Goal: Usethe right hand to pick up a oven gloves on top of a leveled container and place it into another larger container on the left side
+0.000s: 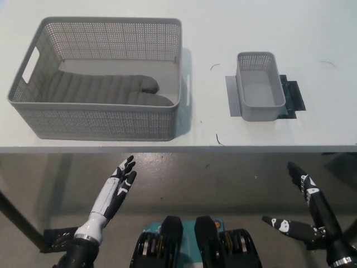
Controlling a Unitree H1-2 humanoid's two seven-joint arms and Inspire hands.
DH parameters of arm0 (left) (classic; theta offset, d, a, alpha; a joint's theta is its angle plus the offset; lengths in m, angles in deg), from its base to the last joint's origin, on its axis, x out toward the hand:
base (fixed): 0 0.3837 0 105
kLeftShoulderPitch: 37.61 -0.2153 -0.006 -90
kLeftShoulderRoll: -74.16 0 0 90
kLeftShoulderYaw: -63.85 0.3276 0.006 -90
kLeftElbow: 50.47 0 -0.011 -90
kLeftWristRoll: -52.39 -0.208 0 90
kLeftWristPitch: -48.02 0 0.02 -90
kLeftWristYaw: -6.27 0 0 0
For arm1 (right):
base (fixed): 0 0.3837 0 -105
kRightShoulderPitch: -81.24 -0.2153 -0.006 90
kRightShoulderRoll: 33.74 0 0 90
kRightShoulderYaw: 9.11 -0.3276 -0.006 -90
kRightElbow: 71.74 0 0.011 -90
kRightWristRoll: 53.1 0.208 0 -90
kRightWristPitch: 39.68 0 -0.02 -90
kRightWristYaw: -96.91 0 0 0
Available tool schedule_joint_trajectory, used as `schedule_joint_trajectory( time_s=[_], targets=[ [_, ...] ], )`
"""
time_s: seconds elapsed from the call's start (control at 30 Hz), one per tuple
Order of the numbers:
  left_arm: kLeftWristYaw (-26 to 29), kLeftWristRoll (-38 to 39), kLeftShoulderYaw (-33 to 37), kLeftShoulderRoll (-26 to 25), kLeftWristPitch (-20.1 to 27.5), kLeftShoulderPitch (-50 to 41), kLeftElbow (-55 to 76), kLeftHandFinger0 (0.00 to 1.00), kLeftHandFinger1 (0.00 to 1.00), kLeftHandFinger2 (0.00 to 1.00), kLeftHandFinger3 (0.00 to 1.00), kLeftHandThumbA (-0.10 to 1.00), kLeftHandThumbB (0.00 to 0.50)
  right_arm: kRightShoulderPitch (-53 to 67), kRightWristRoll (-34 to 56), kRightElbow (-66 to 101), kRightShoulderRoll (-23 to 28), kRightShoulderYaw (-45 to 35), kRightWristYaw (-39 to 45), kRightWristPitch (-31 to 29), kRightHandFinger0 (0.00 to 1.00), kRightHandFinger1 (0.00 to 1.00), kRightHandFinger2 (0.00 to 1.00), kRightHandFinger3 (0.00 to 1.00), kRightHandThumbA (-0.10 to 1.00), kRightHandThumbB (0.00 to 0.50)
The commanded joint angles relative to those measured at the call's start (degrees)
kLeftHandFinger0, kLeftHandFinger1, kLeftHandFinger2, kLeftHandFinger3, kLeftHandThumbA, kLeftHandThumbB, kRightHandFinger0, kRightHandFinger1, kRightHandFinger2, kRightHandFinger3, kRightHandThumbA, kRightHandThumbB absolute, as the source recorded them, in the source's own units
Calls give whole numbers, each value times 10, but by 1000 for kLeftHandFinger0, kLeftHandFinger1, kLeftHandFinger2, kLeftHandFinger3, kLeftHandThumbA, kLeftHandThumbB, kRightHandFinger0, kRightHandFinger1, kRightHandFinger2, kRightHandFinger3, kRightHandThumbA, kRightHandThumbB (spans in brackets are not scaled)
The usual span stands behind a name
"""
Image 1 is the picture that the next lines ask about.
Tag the black table leg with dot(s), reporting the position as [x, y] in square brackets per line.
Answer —
[19, 219]

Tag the black tape patch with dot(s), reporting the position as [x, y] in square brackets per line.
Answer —
[293, 95]

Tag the short black thread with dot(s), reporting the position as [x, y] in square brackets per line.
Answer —
[219, 141]

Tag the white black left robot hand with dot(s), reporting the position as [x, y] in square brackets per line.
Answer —
[110, 198]

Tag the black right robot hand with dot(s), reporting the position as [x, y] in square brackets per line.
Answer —
[323, 215]

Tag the robot legs with teal base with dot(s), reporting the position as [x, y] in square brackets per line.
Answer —
[206, 245]

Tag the large grey perforated basket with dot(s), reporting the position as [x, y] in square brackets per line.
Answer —
[111, 123]

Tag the small grey perforated basket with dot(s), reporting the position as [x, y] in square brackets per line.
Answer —
[262, 111]

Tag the grey quilted oven glove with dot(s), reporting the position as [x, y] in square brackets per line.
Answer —
[106, 89]

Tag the thin curved black thread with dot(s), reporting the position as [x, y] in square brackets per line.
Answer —
[329, 63]
[214, 66]

